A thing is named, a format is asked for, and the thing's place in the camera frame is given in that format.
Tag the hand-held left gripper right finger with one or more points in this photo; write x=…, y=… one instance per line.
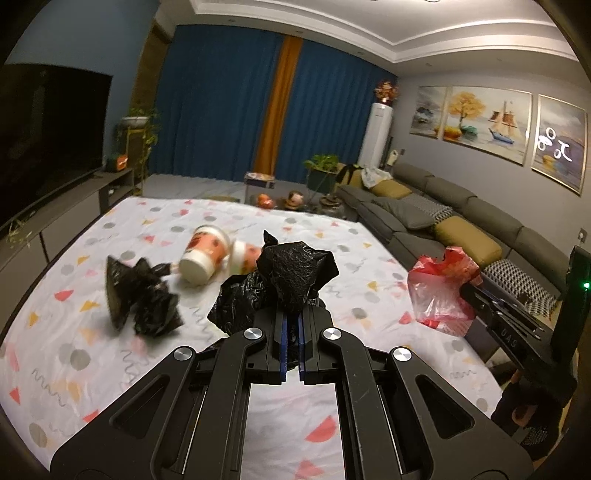
x=301, y=350

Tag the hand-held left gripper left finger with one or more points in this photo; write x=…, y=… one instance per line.
x=283, y=346

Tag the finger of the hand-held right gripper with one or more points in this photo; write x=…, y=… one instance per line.
x=498, y=327
x=480, y=291

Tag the red plastic bag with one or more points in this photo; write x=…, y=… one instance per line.
x=438, y=295

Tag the black plastic bag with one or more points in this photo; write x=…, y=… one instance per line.
x=138, y=295
x=295, y=272

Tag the white orange paper cup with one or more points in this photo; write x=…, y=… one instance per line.
x=244, y=258
x=203, y=254

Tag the black white patterned cushion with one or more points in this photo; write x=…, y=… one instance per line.
x=436, y=208
x=521, y=284

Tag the large yellow cushion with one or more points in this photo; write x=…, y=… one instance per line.
x=468, y=240

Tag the grey and yellow sofa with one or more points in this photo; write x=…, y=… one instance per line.
x=508, y=221

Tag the flat grey cushion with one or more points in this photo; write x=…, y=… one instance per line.
x=404, y=212

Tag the small yellow cushion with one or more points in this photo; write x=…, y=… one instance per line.
x=391, y=188

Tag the small pink toy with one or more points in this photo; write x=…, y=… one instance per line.
x=295, y=199

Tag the small orange toy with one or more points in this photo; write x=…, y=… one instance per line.
x=264, y=199

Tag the white cloth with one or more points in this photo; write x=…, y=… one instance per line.
x=375, y=177

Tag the framed cloudy painting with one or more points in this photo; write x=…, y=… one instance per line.
x=558, y=143

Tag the flat printed box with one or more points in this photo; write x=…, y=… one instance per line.
x=260, y=179

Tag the framed tree and ship painting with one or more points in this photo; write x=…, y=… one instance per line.
x=489, y=122

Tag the black garment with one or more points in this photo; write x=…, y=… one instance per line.
x=348, y=174

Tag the potted plant on metal stand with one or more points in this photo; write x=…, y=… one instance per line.
x=321, y=168

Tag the small framed painting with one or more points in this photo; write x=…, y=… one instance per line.
x=429, y=110

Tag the white standing air conditioner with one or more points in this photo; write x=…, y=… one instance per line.
x=376, y=134

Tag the red gold flower decoration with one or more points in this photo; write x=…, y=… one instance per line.
x=386, y=91

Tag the blue curtain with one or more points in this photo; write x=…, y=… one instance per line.
x=332, y=110
x=212, y=101

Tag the orange curtain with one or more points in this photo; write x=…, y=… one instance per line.
x=279, y=106

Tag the grey television cabinet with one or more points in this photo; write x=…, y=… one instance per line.
x=64, y=217

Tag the trailing plant in white pot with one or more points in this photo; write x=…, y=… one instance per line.
x=136, y=121

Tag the black television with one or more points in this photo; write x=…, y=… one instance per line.
x=41, y=129

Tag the wall socket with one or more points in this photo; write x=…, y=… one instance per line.
x=582, y=236

